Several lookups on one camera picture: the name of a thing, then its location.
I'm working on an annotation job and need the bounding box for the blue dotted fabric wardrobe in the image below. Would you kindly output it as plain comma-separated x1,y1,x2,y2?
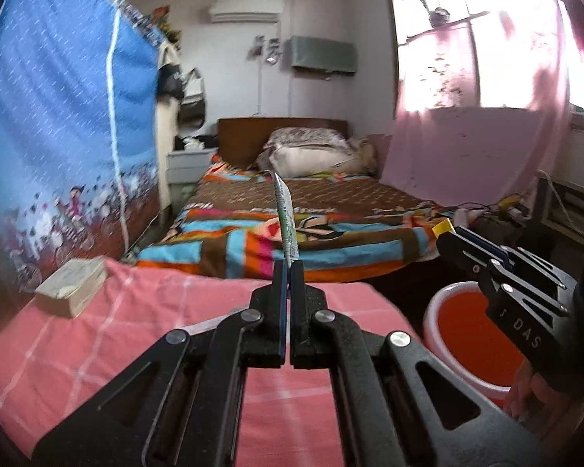
0,0,164,297

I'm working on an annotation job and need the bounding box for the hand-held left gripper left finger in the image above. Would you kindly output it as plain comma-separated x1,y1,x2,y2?
32,260,291,467

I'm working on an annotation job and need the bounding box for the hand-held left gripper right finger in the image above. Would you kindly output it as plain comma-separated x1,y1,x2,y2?
292,262,541,467

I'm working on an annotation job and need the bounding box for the bed with colourful blanket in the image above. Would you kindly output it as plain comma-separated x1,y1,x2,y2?
136,156,468,283

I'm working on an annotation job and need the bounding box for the pink curtain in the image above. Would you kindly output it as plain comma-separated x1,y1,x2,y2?
384,0,582,210

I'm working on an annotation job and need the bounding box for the wall socket with chargers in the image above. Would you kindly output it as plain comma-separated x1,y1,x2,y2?
253,36,280,66

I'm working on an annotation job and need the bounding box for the cream crumpled cloth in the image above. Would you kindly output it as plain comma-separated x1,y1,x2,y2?
348,136,385,176

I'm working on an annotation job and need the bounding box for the person's right hand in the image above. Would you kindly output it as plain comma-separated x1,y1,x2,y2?
508,362,584,424

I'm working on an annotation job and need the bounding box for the cream pillow with floral cover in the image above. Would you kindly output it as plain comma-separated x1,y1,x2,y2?
257,127,366,178

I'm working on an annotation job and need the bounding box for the black handbag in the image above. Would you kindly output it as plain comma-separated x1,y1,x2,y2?
158,63,183,100

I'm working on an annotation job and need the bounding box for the grey handbag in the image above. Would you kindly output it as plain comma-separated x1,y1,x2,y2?
179,69,208,130

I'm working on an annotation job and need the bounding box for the pink checked blanket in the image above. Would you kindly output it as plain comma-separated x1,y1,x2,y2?
0,258,419,467

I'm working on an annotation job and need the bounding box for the printed plastic wrapper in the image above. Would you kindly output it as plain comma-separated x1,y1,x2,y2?
271,170,300,266

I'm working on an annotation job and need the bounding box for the brown wooden headboard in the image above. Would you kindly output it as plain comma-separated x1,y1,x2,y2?
217,118,350,169

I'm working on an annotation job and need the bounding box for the grey nightstand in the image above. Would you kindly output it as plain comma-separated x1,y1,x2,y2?
168,150,220,186

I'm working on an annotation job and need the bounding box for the orange bucket with white rim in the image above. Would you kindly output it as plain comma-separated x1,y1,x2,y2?
422,282,531,409

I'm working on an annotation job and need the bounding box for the white air conditioner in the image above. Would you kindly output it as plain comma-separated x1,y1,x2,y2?
208,0,285,23

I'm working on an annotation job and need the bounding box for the dark framed side desk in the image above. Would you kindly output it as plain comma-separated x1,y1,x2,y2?
535,175,584,254

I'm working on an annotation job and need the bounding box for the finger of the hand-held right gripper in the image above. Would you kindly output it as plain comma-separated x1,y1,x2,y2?
435,232,571,318
455,226,568,289

